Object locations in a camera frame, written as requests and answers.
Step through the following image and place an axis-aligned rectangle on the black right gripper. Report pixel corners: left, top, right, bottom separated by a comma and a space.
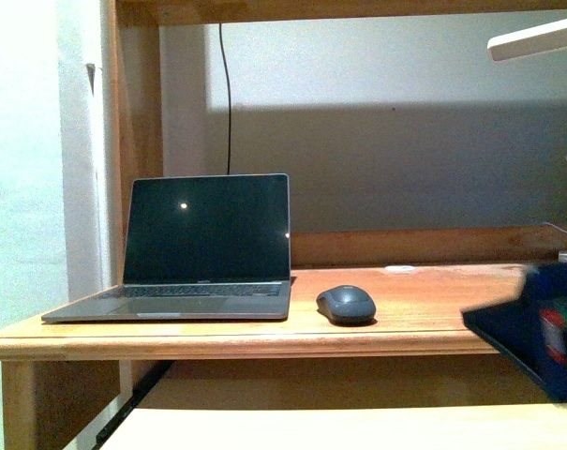
462, 262, 567, 402

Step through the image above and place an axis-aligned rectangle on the dark grey computer mouse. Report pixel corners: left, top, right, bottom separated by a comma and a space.
316, 285, 376, 326

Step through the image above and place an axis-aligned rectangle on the wooden pull-out keyboard tray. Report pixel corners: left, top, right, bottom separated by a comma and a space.
95, 358, 567, 450

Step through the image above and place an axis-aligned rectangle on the wooden desk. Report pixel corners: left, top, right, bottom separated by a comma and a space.
0, 0, 567, 450

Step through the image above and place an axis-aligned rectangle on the white desk lamp head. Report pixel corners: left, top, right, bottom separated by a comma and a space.
487, 19, 567, 62

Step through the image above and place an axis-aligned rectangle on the grey open laptop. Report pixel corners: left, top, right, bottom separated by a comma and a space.
42, 173, 291, 323

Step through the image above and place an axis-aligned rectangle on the black tray slide rail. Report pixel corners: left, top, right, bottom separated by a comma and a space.
93, 361, 172, 449

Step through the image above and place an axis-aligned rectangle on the black hanging wall cable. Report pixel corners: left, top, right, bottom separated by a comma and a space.
218, 22, 233, 177

